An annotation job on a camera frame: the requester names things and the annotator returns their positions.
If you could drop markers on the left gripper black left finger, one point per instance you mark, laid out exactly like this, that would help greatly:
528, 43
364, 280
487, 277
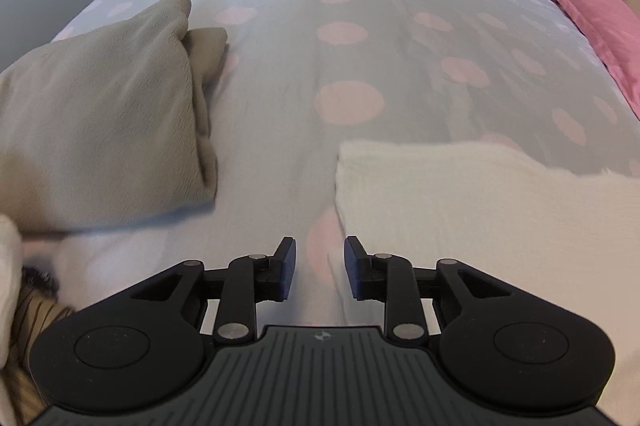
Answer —
151, 341

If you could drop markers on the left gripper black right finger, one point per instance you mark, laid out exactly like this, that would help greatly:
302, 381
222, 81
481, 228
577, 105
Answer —
497, 345

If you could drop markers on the white textured muslin garment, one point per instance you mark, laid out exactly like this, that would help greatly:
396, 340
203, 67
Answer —
570, 239

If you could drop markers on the brown striped garment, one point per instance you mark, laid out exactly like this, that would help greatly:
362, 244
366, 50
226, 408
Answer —
37, 308

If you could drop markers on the white fluffy garment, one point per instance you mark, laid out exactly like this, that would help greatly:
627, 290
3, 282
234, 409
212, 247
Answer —
11, 265

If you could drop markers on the beige folded garment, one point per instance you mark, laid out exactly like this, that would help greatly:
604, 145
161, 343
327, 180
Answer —
110, 127

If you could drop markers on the pink pillow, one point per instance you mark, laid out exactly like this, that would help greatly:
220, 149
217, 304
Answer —
612, 30

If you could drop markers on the grey bedsheet with pink dots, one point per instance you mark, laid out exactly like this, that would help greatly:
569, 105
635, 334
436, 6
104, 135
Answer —
302, 77

